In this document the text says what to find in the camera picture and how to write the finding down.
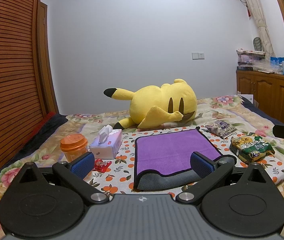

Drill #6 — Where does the purple and grey microfibre towel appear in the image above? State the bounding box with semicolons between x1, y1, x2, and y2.
133;127;222;191

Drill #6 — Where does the red candy wrapper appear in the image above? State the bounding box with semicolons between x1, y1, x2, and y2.
93;159;112;173

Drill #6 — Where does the orange plastic bottle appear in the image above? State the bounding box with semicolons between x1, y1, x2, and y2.
60;133;88;163

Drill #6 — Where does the pastel tissue box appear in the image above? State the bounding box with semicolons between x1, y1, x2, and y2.
89;125;122;160

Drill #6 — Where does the purple snack packet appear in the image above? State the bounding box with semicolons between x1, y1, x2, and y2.
205;120;237;139

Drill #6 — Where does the green yellow snack bag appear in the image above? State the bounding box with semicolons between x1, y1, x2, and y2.
229;134;275;164

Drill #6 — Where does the floral bed blanket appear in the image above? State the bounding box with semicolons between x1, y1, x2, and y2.
0;94;284;240

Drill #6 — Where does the yellow Pikachu plush toy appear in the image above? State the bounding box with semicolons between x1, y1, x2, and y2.
103;79;197;129

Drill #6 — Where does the wooden slatted wardrobe door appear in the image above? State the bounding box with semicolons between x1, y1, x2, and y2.
0;0;49;168

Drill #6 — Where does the wooden sideboard cabinet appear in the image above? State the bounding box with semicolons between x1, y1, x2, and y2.
236;70;284;124

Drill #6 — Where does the stack of folded papers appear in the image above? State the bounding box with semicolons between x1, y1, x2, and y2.
236;49;266;66

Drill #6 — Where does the blue white box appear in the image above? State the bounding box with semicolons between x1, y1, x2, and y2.
270;57;284;68

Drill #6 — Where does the green hand fan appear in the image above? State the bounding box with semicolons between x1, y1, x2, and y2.
253;37;263;51

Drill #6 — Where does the beige curtain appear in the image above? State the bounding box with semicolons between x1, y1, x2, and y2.
246;0;275;59

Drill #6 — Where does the white wall socket plate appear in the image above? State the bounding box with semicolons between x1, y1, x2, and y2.
191;52;205;60

